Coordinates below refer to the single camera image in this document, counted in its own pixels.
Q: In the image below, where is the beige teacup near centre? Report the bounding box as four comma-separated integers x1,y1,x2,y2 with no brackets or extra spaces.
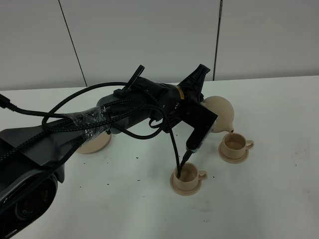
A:
172,163,207,191

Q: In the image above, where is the beige teacup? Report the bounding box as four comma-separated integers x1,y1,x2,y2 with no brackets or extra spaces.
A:
172,163,207,191
222,132,255,150

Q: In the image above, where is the beige saucer far right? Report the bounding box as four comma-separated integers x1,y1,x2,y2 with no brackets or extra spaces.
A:
218,142,249,164

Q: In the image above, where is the beige teacup far right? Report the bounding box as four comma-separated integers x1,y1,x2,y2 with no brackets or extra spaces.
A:
222,132,255,150

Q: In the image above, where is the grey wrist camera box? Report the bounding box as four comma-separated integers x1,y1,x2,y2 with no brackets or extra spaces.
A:
179,102,218,152

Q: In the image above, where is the beige ceramic teapot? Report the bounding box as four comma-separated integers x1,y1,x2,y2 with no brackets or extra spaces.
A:
201,96,234,133

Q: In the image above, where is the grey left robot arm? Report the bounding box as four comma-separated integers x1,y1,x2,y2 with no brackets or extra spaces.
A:
0,65,217,239

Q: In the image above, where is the beige saucer near centre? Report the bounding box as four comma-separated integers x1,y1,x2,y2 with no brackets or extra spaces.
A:
170,174,202,196

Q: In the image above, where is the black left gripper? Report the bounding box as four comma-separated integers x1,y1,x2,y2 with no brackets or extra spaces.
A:
134,64,210,124

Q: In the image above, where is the beige round teapot saucer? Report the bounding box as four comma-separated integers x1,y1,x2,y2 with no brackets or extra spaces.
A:
76,132,112,154

